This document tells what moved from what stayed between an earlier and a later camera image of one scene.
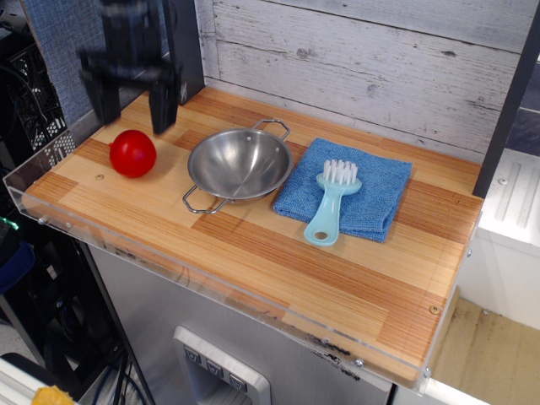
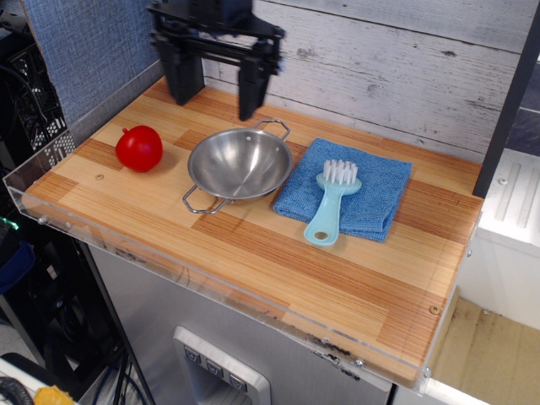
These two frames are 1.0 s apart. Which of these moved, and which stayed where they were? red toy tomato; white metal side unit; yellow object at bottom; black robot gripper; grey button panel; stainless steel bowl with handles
Moved: red toy tomato; black robot gripper
Stayed: grey button panel; white metal side unit; stainless steel bowl with handles; yellow object at bottom
